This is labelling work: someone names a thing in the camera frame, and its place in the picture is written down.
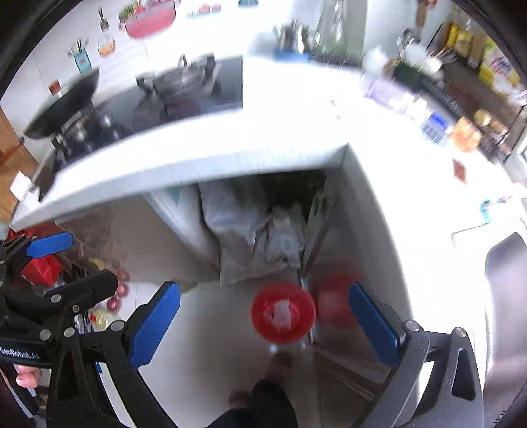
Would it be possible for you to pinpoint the red plastic bin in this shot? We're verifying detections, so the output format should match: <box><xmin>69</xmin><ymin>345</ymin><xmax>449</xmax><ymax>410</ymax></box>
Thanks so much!
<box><xmin>251</xmin><ymin>282</ymin><xmax>317</xmax><ymax>343</ymax></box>

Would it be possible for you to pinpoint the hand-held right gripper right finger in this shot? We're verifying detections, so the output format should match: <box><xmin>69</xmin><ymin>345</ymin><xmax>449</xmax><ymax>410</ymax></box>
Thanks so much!
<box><xmin>348</xmin><ymin>281</ymin><xmax>485</xmax><ymax>428</ymax></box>

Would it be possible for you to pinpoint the large white woven sack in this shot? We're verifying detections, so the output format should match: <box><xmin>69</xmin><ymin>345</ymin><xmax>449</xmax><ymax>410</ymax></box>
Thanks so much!
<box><xmin>200</xmin><ymin>179</ymin><xmax>268</xmax><ymax>248</ymax></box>

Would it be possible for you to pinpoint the blue bottle cap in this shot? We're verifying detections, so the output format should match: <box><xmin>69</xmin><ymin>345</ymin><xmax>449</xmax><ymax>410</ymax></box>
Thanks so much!
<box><xmin>420</xmin><ymin>111</ymin><xmax>452</xmax><ymax>147</ymax></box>

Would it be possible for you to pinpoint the person's leg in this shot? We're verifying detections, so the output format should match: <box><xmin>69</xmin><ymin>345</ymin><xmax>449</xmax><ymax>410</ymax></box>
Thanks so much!
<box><xmin>208</xmin><ymin>407</ymin><xmax>252</xmax><ymax>428</ymax></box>
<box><xmin>247</xmin><ymin>379</ymin><xmax>299</xmax><ymax>428</ymax></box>

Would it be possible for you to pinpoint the embossed metal cabinet door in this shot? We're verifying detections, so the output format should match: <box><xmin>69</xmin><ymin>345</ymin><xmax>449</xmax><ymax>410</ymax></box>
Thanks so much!
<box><xmin>300</xmin><ymin>165</ymin><xmax>412</xmax><ymax>428</ymax></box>

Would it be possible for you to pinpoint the pink slipper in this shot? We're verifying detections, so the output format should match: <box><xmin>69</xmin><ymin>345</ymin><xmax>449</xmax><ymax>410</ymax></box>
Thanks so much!
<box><xmin>265</xmin><ymin>352</ymin><xmax>294</xmax><ymax>385</ymax></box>
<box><xmin>228</xmin><ymin>389</ymin><xmax>253</xmax><ymax>410</ymax></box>

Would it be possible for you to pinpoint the flat white woven sack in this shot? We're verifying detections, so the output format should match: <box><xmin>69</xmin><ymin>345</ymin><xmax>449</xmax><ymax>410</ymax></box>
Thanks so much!
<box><xmin>218</xmin><ymin>234</ymin><xmax>301</xmax><ymax>289</ymax></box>

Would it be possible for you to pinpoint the red plastic bag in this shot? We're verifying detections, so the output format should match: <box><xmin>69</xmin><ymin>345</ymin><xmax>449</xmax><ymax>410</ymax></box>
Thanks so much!
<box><xmin>20</xmin><ymin>254</ymin><xmax>62</xmax><ymax>289</ymax></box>

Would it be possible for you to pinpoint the small metal kettle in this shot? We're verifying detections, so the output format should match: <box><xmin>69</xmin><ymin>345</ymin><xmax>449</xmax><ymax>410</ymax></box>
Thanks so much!
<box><xmin>274</xmin><ymin>20</ymin><xmax>318</xmax><ymax>54</ymax></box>

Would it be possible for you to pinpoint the stainless steel sink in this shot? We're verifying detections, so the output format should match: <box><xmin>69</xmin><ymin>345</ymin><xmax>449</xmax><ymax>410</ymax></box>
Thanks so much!
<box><xmin>484</xmin><ymin>232</ymin><xmax>527</xmax><ymax>417</ymax></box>

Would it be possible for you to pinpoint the person's left hand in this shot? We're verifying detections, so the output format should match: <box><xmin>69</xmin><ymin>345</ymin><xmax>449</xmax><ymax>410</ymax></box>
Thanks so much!
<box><xmin>15</xmin><ymin>366</ymin><xmax>43</xmax><ymax>388</ymax></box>

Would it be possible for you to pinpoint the stainless steel cooking pot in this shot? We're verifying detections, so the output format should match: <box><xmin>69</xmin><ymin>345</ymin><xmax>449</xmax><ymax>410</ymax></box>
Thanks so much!
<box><xmin>136</xmin><ymin>53</ymin><xmax>219</xmax><ymax>103</ymax></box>

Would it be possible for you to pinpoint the black glass gas stove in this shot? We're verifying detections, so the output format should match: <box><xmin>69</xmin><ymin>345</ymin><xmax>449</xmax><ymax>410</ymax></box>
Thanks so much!
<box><xmin>37</xmin><ymin>55</ymin><xmax>243</xmax><ymax>202</ymax></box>

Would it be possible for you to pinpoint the crumpled white sack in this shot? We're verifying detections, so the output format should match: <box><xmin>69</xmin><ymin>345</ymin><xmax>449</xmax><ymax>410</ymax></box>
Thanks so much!
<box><xmin>259</xmin><ymin>206</ymin><xmax>308</xmax><ymax>268</ymax></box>

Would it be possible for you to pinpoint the utensil cup wall sticker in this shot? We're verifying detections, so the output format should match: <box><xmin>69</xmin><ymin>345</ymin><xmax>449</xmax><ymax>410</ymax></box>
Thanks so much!
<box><xmin>68</xmin><ymin>38</ymin><xmax>92</xmax><ymax>75</ymax></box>

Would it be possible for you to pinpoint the black wok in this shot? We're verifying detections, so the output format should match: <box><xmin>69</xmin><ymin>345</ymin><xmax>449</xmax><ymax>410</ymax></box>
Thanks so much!
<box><xmin>22</xmin><ymin>68</ymin><xmax>102</xmax><ymax>141</ymax></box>

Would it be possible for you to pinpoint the orange label plastic cup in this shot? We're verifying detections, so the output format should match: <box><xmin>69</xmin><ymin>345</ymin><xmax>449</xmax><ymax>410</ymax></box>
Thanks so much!
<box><xmin>450</xmin><ymin>117</ymin><xmax>482</xmax><ymax>153</ymax></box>

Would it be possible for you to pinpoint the white ladle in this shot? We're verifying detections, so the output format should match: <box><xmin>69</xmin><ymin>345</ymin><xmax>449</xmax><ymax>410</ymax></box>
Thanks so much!
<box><xmin>403</xmin><ymin>41</ymin><xmax>442</xmax><ymax>72</ymax></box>

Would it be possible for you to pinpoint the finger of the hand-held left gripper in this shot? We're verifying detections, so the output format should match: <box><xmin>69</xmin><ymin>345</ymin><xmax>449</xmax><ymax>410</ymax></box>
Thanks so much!
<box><xmin>42</xmin><ymin>269</ymin><xmax>120</xmax><ymax>331</ymax></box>
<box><xmin>0</xmin><ymin>232</ymin><xmax>74</xmax><ymax>285</ymax></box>

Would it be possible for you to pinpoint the blue tray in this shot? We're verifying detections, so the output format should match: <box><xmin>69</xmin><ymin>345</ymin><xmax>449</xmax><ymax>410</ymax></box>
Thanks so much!
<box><xmin>274</xmin><ymin>47</ymin><xmax>314</xmax><ymax>63</ymax></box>

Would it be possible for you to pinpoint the person's right leg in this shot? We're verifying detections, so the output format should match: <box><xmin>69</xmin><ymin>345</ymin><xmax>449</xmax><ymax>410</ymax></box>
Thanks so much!
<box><xmin>247</xmin><ymin>379</ymin><xmax>299</xmax><ymax>428</ymax></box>

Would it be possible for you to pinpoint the person's left leg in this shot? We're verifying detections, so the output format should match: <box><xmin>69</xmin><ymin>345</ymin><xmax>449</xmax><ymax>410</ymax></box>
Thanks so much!
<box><xmin>208</xmin><ymin>407</ymin><xmax>252</xmax><ymax>428</ymax></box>

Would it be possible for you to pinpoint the red bowl wall sticker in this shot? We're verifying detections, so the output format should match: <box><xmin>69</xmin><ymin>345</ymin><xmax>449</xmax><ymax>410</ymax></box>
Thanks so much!
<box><xmin>119</xmin><ymin>0</ymin><xmax>182</xmax><ymax>40</ymax></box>

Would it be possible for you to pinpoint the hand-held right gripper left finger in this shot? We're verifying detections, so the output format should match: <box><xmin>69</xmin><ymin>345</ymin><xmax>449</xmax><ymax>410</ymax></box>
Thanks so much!
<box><xmin>46</xmin><ymin>281</ymin><xmax>182</xmax><ymax>428</ymax></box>

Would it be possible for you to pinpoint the yellow box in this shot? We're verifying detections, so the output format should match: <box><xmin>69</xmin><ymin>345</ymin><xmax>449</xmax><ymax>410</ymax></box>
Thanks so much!
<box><xmin>478</xmin><ymin>37</ymin><xmax>523</xmax><ymax>89</ymax></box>

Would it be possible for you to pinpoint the black wire rack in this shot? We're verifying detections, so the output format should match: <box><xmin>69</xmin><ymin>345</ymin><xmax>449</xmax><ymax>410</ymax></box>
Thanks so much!
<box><xmin>422</xmin><ymin>25</ymin><xmax>527</xmax><ymax>165</ymax></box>

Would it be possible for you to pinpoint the crumpled white tissue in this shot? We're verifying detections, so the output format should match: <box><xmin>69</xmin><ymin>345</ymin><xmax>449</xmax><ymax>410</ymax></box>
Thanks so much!
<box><xmin>265</xmin><ymin>300</ymin><xmax>300</xmax><ymax>332</ymax></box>

